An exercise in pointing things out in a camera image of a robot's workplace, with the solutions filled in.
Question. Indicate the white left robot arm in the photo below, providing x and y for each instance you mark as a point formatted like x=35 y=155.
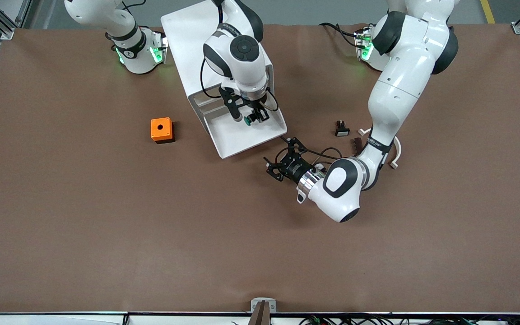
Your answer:
x=400 y=90

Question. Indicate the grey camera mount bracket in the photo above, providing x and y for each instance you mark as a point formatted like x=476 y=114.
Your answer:
x=255 y=307

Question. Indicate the white curved plastic arc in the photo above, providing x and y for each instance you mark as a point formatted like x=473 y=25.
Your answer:
x=394 y=165

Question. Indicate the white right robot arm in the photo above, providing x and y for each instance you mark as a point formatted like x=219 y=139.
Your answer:
x=251 y=74

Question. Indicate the white drawer cabinet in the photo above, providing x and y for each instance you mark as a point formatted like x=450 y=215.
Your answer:
x=188 y=40

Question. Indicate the white plastic drawer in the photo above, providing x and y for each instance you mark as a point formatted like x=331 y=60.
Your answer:
x=242 y=140

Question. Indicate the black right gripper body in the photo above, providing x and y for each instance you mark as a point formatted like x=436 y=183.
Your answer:
x=257 y=111

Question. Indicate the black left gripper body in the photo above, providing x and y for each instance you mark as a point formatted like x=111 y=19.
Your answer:
x=294 y=169

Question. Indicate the orange button box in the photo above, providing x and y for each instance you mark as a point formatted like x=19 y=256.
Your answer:
x=160 y=128

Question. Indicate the green push button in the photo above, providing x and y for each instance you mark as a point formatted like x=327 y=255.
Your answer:
x=247 y=121

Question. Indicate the brown terminal block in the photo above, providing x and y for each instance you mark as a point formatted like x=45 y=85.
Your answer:
x=358 y=144

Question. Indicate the black white push button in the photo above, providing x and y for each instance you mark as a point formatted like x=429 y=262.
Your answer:
x=342 y=132

